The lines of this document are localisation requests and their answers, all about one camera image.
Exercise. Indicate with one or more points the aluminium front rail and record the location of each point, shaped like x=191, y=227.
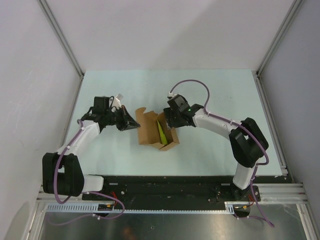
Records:
x=270, y=193

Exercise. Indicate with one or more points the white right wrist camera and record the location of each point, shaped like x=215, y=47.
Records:
x=173, y=96

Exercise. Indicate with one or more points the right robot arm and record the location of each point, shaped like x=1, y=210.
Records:
x=248, y=144

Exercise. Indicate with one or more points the brown cardboard express box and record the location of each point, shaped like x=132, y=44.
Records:
x=148, y=133

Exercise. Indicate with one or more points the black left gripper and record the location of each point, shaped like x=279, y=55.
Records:
x=126, y=119

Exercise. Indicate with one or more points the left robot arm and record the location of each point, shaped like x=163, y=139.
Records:
x=61, y=170

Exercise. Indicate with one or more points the right aluminium frame post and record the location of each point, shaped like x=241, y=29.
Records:
x=280, y=34

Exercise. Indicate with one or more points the green tube product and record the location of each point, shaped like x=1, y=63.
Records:
x=162, y=135

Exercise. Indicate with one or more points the left aluminium frame post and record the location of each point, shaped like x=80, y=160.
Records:
x=50, y=16

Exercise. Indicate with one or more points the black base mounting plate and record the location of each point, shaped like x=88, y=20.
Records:
x=176, y=193

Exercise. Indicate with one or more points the aluminium frame post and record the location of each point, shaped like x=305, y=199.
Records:
x=50, y=16
x=280, y=34

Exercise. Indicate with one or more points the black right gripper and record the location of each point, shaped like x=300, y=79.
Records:
x=168, y=113

